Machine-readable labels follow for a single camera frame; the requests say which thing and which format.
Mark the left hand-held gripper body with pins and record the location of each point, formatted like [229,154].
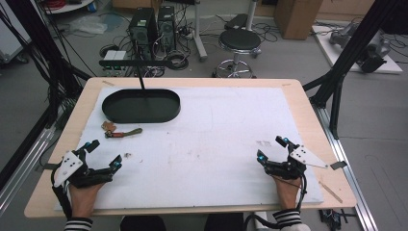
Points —
[69,165]

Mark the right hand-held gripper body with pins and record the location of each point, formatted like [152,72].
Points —
[301,155]

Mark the person's left hand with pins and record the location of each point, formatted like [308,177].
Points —
[84,199]

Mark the person's right hand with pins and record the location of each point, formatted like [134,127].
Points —
[288,192]

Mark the brown leather key tag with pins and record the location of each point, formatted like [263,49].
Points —
[109,126]

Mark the grey tape piece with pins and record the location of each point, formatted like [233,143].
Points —
[338,165]

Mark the thin wooden stick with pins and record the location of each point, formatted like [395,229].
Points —
[330,192]

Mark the white foam mat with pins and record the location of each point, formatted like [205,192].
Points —
[205,144]

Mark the black oval tray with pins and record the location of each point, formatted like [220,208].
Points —
[141,107]

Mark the person's left leg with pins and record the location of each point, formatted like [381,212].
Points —
[142,224]

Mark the person's leg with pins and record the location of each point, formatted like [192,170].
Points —
[142,224]
[224,223]

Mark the person's right leg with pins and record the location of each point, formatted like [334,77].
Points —
[224,223]

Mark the black T-shaped stand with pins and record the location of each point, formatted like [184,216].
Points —
[134,63]

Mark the small white box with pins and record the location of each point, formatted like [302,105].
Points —
[114,55]

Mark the black round stool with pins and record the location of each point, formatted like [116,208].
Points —
[239,40]

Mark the clear plastic bag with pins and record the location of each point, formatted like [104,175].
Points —
[88,25]

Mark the white board with robot parts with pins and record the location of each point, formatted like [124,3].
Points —
[362,48]

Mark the brown cardboard box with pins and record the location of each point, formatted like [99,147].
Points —
[296,19]

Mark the large black computer tower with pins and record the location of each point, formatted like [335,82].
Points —
[142,33]

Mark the black foot pedal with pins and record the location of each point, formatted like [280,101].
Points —
[236,21]

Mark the white metal stand leg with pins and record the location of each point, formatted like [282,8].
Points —
[199,32]

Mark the slim black computer tower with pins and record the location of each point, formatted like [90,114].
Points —
[166,27]

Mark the white round table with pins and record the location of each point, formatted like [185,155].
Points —
[67,6]

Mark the aluminium rail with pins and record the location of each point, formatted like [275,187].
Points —
[348,166]
[22,166]

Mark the black frame strut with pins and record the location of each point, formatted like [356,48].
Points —
[349,54]
[41,48]

